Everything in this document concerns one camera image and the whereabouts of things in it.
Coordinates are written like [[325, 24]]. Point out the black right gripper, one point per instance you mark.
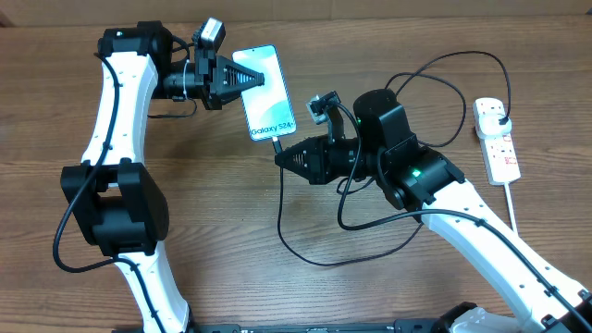
[[316, 166]]

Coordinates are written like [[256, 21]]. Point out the blue Samsung Galaxy smartphone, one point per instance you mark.
[[267, 107]]

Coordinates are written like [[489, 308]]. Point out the white USB charger plug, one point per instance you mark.
[[489, 126]]

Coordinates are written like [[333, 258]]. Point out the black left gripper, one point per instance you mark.
[[213, 80]]

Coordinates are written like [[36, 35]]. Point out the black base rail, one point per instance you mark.
[[398, 326]]

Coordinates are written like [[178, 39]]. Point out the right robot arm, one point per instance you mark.
[[374, 140]]

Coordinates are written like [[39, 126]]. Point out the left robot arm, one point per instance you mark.
[[112, 196]]

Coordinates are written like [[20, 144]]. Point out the white power strip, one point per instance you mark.
[[499, 154]]

